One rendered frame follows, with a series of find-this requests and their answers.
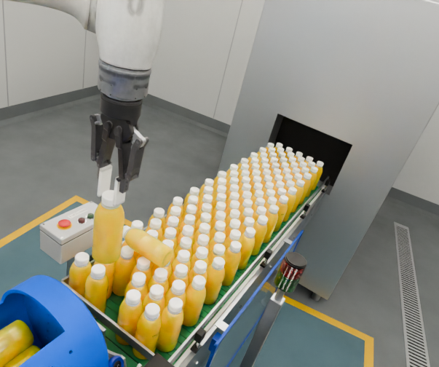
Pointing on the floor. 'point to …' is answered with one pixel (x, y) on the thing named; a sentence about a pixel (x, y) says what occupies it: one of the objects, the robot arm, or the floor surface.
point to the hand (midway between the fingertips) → (112, 186)
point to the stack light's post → (262, 331)
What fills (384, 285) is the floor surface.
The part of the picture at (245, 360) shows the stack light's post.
